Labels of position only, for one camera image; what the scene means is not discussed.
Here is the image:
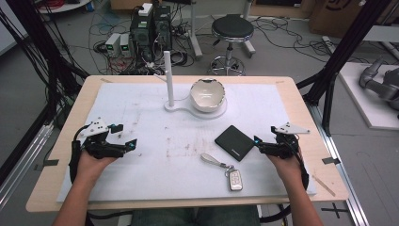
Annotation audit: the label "wooden table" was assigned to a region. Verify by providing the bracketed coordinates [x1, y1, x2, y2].
[25, 74, 350, 214]

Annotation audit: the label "aluminium rail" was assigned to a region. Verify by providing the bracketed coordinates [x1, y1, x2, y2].
[305, 101, 370, 226]
[0, 121, 55, 209]

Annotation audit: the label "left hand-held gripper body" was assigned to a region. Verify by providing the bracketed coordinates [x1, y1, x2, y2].
[76, 117, 126, 160]

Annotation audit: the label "car key with grey strap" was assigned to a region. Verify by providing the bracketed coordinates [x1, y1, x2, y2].
[199, 152, 245, 193]

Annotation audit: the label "black round stool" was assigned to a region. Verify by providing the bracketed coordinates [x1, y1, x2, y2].
[209, 13, 255, 76]

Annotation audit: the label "round white table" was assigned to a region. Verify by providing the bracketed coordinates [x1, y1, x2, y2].
[33, 0, 92, 15]

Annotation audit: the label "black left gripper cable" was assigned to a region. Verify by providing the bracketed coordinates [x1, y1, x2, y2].
[68, 124, 92, 185]

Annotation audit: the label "grey power supply unit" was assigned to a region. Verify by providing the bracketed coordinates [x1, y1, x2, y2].
[104, 32, 122, 57]
[120, 33, 132, 57]

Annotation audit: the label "thin wooden stick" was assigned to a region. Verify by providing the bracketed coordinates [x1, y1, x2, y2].
[311, 174, 337, 198]

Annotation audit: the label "black computer tower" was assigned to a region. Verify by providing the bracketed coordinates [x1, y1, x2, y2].
[152, 5, 173, 52]
[129, 11, 156, 63]

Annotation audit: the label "white ceramic bowl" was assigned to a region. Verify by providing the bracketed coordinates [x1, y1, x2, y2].
[189, 77, 227, 114]

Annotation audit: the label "white platform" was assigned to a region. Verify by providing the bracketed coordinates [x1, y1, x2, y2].
[338, 61, 399, 132]

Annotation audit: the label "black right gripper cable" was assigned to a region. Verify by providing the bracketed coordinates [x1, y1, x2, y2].
[293, 135, 311, 193]

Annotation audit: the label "grey metal table leg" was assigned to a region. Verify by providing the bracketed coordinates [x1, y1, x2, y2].
[187, 0, 204, 61]

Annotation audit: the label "black floor cables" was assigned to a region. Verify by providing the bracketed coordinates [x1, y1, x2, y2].
[250, 15, 371, 64]

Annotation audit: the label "white box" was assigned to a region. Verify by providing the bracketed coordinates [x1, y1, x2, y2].
[137, 2, 154, 18]

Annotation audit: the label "white table mat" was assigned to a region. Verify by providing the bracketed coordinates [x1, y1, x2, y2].
[56, 82, 317, 203]

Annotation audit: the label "black tape strip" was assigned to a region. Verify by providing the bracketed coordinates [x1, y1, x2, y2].
[33, 158, 60, 172]
[321, 156, 342, 166]

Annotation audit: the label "black wallet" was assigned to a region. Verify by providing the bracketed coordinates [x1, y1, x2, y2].
[214, 124, 257, 163]

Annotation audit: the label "cardboard box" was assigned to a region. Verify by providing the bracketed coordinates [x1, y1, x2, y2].
[308, 0, 399, 40]

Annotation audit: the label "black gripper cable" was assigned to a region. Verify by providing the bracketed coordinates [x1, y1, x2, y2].
[68, 124, 92, 185]
[293, 135, 311, 193]

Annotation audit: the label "tangle of cables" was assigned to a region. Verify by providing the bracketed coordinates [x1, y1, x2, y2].
[88, 8, 196, 76]

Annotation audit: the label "person's left hand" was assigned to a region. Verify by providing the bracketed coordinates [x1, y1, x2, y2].
[75, 150, 118, 190]

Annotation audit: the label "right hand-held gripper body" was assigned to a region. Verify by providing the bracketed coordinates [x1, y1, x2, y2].
[260, 121, 311, 159]

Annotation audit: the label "white stand with post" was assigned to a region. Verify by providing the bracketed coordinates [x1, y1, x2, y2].
[153, 50, 229, 121]

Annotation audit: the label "person's right hand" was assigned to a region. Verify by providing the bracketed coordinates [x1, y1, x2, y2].
[266, 148, 307, 193]

